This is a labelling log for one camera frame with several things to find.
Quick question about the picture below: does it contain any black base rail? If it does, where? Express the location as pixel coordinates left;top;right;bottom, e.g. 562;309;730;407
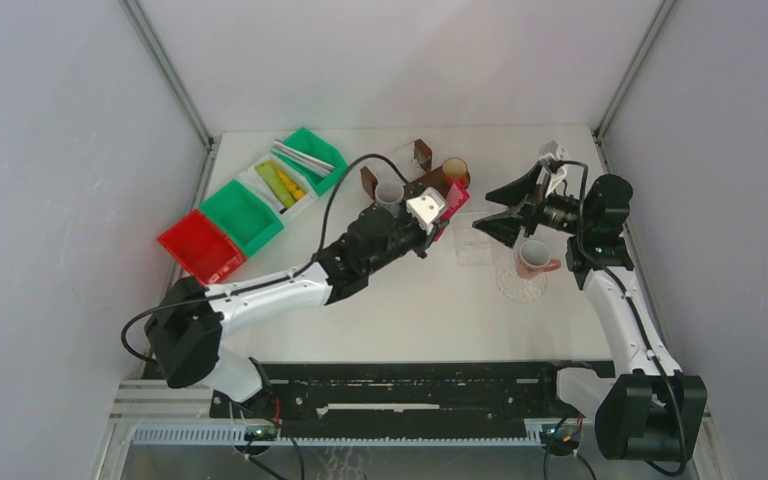
244;361;578;442

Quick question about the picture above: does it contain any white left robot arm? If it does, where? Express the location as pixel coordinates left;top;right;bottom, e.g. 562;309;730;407
144;196;448;417

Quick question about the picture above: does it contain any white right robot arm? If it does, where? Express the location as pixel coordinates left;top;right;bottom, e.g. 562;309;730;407
473;160;708;467

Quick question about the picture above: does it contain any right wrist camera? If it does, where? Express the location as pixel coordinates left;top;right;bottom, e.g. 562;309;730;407
538;140;569;194

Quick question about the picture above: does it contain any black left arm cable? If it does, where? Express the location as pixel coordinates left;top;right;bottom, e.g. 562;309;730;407
120;153;415;364

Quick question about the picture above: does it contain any red cup bin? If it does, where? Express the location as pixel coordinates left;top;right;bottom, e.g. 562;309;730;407
156;209;247;284

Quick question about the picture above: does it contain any green toothbrush bin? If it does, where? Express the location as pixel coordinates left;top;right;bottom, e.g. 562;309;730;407
270;128;347;197

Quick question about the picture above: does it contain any pink toothbrush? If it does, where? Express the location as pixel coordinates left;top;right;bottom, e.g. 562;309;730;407
271;146;334;178

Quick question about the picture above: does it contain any green toothpaste tube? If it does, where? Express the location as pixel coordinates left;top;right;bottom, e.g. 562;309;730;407
255;161;296;209

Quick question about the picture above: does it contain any pink toothpaste tube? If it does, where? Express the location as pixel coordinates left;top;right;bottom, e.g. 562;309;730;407
440;181;470;221

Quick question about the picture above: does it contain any brown oval wooden tray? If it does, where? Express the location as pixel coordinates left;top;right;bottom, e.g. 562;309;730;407
409;167;471;197

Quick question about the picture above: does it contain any clear oval acrylic plate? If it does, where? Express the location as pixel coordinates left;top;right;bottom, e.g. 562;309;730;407
492;244;548;303

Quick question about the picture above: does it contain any pink printed white mug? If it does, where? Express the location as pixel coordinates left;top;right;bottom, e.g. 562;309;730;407
514;239;561;280

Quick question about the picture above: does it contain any clear rectangular acrylic plate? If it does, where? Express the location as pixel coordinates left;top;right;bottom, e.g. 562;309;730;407
449;212;493;267

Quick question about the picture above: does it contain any yellow toothpaste tube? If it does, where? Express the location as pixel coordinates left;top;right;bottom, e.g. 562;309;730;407
270;161;305;201

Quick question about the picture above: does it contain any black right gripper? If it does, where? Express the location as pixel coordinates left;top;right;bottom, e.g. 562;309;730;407
473;160;592;248

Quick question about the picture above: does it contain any clear acrylic organizer rack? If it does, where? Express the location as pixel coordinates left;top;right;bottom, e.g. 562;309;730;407
360;139;433;199

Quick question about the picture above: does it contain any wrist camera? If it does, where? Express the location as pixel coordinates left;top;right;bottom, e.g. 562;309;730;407
538;140;569;194
405;187;448;235

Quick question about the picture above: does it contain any white toothpaste bin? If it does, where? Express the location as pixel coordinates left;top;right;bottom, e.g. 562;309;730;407
235;154;319;225

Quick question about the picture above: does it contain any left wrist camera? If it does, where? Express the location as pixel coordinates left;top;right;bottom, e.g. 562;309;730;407
405;187;448;235

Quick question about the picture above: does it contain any brown ceramic cup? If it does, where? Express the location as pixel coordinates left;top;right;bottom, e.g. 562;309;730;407
441;157;471;189

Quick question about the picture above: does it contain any green bin with rack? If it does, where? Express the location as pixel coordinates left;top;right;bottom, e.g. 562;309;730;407
198;180;283;258

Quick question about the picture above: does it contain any aluminium frame post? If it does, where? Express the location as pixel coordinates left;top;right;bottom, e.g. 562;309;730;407
119;0;214;151

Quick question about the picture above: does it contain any grey handled white mug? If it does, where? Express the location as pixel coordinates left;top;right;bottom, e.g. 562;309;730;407
374;182;404;218

